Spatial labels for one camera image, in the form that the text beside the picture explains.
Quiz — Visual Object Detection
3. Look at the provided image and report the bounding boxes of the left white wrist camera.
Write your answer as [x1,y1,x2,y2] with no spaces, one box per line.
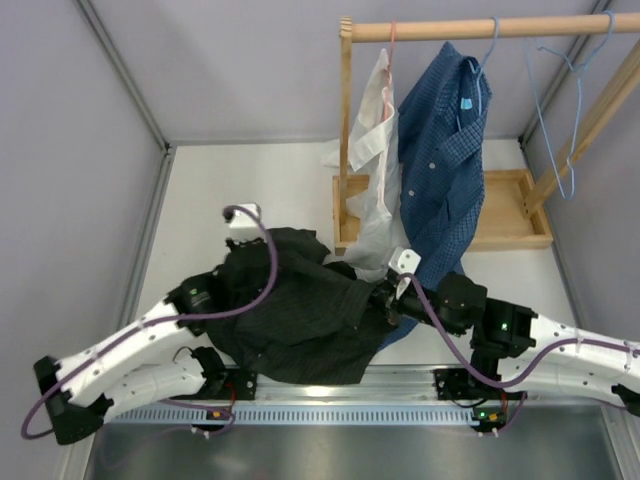
[223,203,264,243]

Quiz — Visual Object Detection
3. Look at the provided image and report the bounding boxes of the grey slotted cable duct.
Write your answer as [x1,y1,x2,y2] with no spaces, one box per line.
[111,403,504,427]

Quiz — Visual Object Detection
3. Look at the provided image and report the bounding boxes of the right aluminium frame post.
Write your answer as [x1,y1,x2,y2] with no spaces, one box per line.
[517,0,616,146]

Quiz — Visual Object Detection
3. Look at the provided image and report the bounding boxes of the blue hanger holding shirt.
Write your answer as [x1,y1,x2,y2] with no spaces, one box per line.
[460,17,500,119]

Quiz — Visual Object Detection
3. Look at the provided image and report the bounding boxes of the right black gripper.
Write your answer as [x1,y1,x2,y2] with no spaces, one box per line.
[357,274,467,338]

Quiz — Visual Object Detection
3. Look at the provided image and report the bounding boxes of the left aluminium frame post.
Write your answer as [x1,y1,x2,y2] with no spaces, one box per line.
[72,0,170,154]

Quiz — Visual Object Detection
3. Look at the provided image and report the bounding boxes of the blue checked shirt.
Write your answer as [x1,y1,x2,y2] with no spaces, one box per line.
[377,41,495,351]

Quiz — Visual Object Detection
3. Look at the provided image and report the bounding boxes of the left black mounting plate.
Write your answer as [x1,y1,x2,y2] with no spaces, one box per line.
[196,368,258,401]

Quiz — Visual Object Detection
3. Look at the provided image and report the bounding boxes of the black pinstripe shirt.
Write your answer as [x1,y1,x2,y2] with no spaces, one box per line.
[206,227,417,385]

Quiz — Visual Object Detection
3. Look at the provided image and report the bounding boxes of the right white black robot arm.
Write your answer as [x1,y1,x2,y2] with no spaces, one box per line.
[370,272,639,416]

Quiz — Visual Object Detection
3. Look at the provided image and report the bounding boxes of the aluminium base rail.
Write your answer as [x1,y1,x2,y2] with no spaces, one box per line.
[99,363,626,402]

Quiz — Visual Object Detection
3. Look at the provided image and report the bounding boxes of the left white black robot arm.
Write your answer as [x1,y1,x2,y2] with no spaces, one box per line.
[34,238,278,446]

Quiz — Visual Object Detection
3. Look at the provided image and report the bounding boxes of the blue wire hanger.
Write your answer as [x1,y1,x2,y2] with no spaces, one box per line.
[539,9,617,201]

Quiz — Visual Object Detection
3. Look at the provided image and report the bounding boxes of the wooden clothes rack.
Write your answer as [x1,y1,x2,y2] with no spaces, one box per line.
[333,13,639,255]

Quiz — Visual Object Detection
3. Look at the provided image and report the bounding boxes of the white shirt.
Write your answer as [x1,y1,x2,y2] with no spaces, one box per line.
[343,50,408,283]

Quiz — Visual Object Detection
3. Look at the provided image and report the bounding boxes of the pink wire hanger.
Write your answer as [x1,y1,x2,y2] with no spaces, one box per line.
[381,20,397,121]

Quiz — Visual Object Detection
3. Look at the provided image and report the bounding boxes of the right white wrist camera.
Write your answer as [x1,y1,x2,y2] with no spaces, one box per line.
[387,247,421,299]

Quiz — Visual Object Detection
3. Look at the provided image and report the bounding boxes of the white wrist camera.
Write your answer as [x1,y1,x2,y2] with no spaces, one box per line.
[223,203,264,243]
[387,247,421,299]

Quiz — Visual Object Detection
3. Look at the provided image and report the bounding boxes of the aluminium frame post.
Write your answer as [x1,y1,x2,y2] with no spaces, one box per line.
[72,0,170,154]
[517,0,616,146]

